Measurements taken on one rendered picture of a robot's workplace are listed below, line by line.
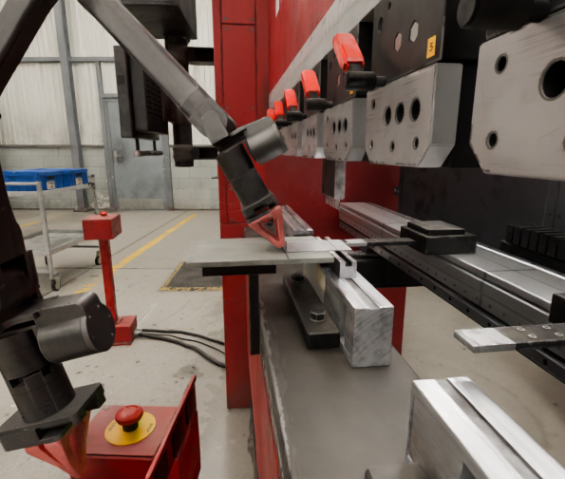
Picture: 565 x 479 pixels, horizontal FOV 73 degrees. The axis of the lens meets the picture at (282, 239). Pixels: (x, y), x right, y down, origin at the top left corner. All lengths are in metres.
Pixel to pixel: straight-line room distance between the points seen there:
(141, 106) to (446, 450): 1.65
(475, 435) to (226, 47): 1.49
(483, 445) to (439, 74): 0.28
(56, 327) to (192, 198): 7.55
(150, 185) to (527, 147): 8.03
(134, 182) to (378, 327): 7.85
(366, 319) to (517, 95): 0.39
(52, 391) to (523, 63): 0.53
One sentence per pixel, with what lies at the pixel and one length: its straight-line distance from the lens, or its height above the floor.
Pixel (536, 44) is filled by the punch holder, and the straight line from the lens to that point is 0.25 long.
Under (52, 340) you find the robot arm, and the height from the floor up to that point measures 0.99.
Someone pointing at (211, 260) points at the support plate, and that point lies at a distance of 0.68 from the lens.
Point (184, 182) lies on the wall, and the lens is 8.00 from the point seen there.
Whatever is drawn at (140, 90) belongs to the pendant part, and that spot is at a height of 1.43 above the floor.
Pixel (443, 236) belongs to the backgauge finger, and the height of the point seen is 1.02.
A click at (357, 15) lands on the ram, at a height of 1.35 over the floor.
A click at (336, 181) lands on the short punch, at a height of 1.13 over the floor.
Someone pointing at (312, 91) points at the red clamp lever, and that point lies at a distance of 0.63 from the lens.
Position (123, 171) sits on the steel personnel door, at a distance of 8.35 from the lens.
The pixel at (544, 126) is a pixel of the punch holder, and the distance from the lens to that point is 0.24.
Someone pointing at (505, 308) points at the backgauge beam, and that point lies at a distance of 0.72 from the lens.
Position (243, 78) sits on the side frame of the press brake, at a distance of 1.61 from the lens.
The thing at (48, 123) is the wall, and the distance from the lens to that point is 9.03.
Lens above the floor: 1.19
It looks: 13 degrees down
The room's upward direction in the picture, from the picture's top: straight up
